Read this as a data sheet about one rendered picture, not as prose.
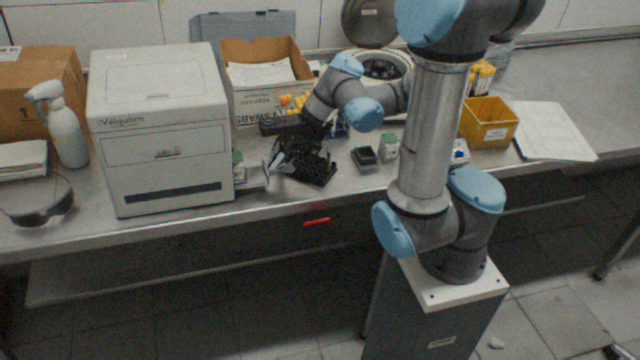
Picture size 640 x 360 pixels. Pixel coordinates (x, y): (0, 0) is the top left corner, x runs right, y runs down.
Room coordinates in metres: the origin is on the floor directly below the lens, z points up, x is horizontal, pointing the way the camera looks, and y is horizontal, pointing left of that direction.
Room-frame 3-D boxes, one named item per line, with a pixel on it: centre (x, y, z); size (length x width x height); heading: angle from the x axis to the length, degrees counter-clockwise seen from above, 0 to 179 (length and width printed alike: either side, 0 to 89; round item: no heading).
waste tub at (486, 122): (1.22, -0.49, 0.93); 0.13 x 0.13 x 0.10; 17
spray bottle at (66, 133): (0.92, 0.65, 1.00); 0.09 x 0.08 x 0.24; 21
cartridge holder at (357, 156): (1.04, -0.12, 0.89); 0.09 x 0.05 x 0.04; 21
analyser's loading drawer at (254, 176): (0.88, 0.23, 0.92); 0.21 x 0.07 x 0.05; 111
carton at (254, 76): (1.31, 0.20, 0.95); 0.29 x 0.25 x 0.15; 21
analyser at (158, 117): (0.92, 0.37, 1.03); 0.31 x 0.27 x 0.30; 111
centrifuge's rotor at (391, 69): (1.39, -0.16, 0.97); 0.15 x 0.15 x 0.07
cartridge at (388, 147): (1.08, -0.19, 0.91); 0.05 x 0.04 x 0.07; 21
